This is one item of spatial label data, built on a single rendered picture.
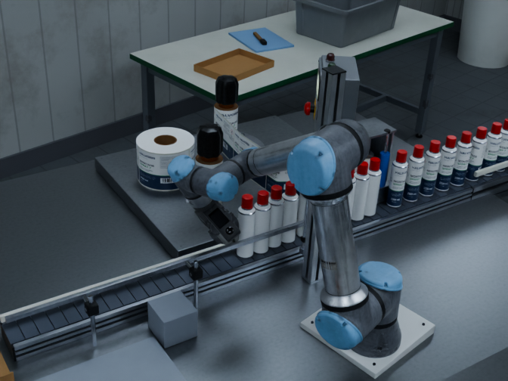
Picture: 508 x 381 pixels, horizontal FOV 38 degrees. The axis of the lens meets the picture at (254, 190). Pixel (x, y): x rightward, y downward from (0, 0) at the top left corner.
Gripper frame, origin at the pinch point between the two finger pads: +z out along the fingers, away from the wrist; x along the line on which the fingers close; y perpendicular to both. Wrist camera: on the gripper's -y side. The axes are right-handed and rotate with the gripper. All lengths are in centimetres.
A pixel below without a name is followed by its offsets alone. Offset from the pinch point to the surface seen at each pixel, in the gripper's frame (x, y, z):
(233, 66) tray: -71, 149, 56
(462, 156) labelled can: -83, -1, 40
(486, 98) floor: -244, 183, 249
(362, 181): -44.2, -2.0, 14.2
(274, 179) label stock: -25.2, 19.7, 9.3
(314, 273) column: -12.0, -16.3, 14.5
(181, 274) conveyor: 18.0, 0.8, -4.0
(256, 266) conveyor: -0.7, -5.1, 8.2
